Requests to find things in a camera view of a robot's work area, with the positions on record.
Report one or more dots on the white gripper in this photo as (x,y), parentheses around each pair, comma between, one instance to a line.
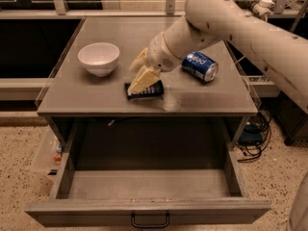
(157,56)

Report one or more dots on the dark blue rxbar wrapper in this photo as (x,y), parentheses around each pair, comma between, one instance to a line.
(153,91)

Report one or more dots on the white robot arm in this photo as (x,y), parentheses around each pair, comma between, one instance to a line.
(280,55)

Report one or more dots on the grey counter cabinet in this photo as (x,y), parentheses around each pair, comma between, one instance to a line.
(75,92)

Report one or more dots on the grey open drawer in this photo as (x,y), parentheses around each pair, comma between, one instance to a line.
(184,167)

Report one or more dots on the white ceramic bowl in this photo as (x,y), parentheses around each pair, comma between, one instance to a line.
(99,59)

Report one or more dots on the blue soda can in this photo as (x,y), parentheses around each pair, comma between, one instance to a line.
(200,66)

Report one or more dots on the blue box on floor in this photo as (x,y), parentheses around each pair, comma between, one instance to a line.
(250,135)

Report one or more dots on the clear plastic side bin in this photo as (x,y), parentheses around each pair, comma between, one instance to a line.
(48,156)

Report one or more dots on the white power strip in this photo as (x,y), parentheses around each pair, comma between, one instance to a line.
(259,7)

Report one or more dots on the black drawer handle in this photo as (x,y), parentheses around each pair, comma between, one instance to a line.
(150,221)

